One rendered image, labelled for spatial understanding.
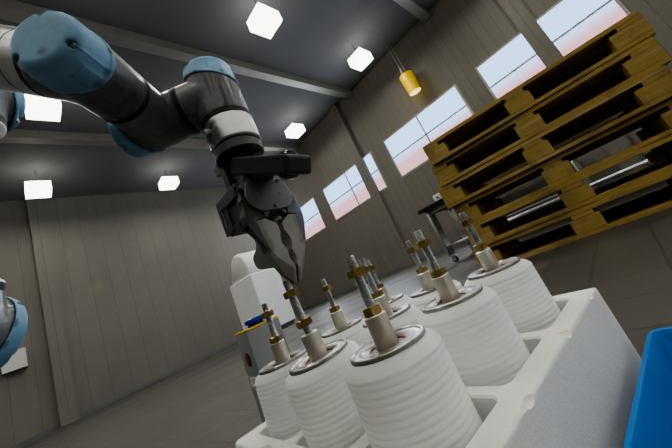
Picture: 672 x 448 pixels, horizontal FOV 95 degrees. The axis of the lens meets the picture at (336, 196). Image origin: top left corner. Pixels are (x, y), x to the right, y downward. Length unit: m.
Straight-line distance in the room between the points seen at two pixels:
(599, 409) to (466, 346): 0.13
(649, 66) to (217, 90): 2.20
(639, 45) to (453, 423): 2.26
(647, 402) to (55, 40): 0.65
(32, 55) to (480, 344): 0.52
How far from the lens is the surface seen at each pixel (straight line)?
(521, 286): 0.47
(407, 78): 8.27
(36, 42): 0.45
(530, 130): 2.31
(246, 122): 0.47
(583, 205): 2.27
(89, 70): 0.43
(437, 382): 0.29
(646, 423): 0.42
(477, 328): 0.37
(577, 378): 0.41
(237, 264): 6.69
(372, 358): 0.29
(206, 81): 0.51
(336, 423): 0.38
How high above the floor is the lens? 0.32
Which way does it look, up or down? 15 degrees up
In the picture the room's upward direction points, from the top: 24 degrees counter-clockwise
